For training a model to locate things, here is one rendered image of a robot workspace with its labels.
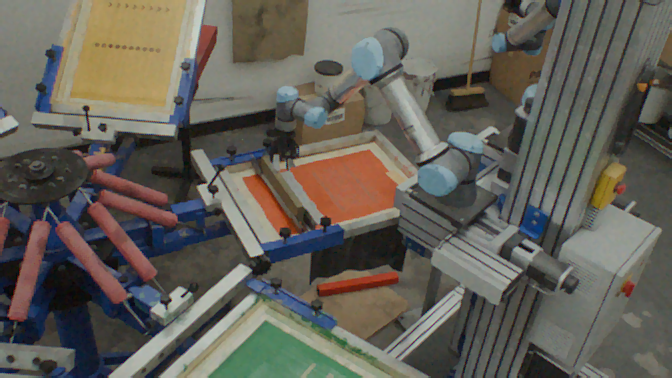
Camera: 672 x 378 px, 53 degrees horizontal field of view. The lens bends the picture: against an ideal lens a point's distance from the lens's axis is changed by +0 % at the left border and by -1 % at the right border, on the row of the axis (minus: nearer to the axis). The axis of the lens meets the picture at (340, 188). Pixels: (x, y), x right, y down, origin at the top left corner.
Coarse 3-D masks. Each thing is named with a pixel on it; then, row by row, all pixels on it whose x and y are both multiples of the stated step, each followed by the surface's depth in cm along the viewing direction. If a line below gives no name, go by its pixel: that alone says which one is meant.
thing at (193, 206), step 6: (174, 204) 248; (180, 204) 248; (186, 204) 248; (192, 204) 249; (198, 204) 249; (174, 210) 245; (180, 210) 245; (186, 210) 246; (192, 210) 246; (198, 210) 247; (204, 210) 248; (180, 216) 245; (186, 216) 246; (192, 216) 247; (210, 216) 251
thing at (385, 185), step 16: (384, 176) 287; (320, 192) 275; (384, 192) 278; (272, 208) 264; (320, 208) 266; (336, 208) 267; (368, 208) 269; (384, 208) 270; (272, 224) 256; (288, 224) 257
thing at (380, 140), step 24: (312, 144) 296; (336, 144) 299; (360, 144) 306; (384, 144) 301; (216, 168) 277; (240, 168) 282; (408, 168) 287; (240, 192) 265; (384, 216) 260; (264, 240) 243
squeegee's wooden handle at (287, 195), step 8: (264, 160) 272; (264, 168) 273; (272, 168) 267; (272, 176) 266; (280, 176) 264; (272, 184) 268; (280, 184) 260; (280, 192) 262; (288, 192) 256; (288, 200) 256; (296, 200) 252; (288, 208) 258; (296, 208) 250; (296, 216) 252
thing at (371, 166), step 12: (348, 156) 297; (360, 156) 298; (372, 156) 299; (300, 168) 287; (312, 168) 288; (360, 168) 291; (372, 168) 291; (384, 168) 292; (252, 180) 278; (300, 180) 280; (312, 180) 281; (252, 192) 271; (264, 192) 272; (312, 192) 274; (264, 204) 266
